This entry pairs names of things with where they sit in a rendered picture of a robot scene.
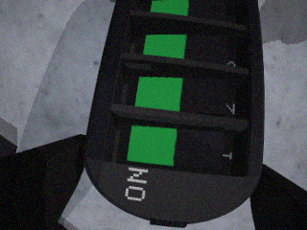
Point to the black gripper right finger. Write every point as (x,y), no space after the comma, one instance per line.
(278,203)

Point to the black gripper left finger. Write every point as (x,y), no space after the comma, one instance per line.
(35,185)

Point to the dark grey controller unit with label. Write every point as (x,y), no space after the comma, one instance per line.
(177,123)

